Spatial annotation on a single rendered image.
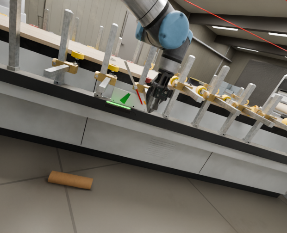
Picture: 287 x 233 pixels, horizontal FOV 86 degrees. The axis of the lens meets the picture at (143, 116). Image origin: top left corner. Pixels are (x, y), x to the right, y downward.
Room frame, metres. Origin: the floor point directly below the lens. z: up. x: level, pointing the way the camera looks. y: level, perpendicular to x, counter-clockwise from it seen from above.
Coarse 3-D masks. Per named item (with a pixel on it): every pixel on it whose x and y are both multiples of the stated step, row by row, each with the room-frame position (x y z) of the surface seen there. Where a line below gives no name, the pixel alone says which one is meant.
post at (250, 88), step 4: (252, 84) 1.17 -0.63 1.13; (248, 88) 1.18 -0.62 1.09; (252, 88) 1.17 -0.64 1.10; (244, 92) 1.19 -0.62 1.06; (248, 92) 1.17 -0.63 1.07; (244, 96) 1.17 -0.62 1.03; (248, 96) 1.17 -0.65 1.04; (240, 100) 1.18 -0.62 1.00; (244, 100) 1.17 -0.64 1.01; (228, 116) 1.20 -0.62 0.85; (232, 116) 1.17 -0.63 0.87; (236, 116) 1.17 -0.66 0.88; (228, 120) 1.17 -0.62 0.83; (232, 120) 1.17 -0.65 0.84; (224, 124) 1.19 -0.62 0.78; (228, 124) 1.17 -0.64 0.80; (224, 128) 1.17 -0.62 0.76; (228, 128) 1.17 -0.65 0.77; (224, 132) 1.17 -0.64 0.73
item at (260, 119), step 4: (228, 100) 1.35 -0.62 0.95; (244, 108) 1.16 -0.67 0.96; (244, 112) 1.14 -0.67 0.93; (248, 112) 1.11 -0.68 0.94; (252, 112) 1.08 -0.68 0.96; (252, 116) 1.06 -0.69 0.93; (256, 116) 1.04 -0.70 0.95; (260, 116) 1.02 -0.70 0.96; (260, 120) 1.00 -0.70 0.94; (264, 120) 0.98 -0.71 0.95; (268, 120) 0.97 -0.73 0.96; (268, 124) 0.94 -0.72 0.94; (272, 124) 0.94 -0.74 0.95
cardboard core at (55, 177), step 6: (54, 174) 0.79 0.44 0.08; (60, 174) 0.81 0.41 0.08; (66, 174) 0.83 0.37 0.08; (72, 174) 0.85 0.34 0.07; (48, 180) 0.76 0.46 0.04; (54, 180) 0.77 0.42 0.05; (60, 180) 0.78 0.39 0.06; (66, 180) 0.80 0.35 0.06; (72, 180) 0.81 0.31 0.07; (78, 180) 0.82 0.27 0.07; (84, 180) 0.84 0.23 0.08; (90, 180) 0.86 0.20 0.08; (78, 186) 0.81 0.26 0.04; (84, 186) 0.82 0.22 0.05; (90, 186) 0.83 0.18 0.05
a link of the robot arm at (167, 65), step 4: (160, 60) 0.67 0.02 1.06; (164, 60) 0.65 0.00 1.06; (168, 60) 0.65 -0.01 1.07; (160, 64) 0.66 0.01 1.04; (164, 64) 0.65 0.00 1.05; (168, 64) 0.64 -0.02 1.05; (172, 64) 0.65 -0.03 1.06; (176, 64) 0.65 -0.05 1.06; (180, 64) 0.67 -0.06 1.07; (160, 68) 0.68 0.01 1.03; (164, 68) 0.65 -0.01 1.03; (168, 68) 0.64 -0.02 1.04; (172, 68) 0.65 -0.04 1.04; (176, 68) 0.66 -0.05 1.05; (168, 72) 0.66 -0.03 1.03; (172, 72) 0.65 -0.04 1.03; (176, 72) 0.67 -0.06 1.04
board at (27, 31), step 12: (0, 24) 1.01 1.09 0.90; (24, 24) 1.51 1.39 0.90; (24, 36) 1.02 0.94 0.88; (36, 36) 1.09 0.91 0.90; (48, 36) 1.33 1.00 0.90; (72, 48) 1.19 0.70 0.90; (84, 48) 1.49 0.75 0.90; (96, 60) 1.13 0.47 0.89; (120, 60) 1.68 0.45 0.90; (132, 72) 1.19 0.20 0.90; (156, 72) 1.93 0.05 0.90; (168, 84) 1.30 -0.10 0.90
